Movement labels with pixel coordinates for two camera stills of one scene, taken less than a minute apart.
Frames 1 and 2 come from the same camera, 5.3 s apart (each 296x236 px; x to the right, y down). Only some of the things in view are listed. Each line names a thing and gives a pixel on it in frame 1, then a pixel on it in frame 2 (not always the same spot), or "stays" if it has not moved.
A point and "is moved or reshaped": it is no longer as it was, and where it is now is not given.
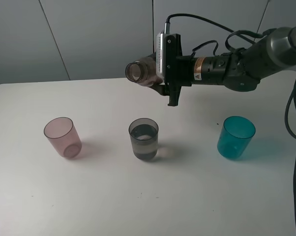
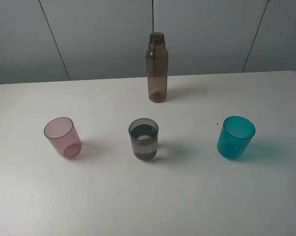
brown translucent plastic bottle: [143, 72] is moved or reshaped
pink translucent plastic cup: [61, 132] stays
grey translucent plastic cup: [144, 134] stays
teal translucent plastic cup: [236, 133] stays
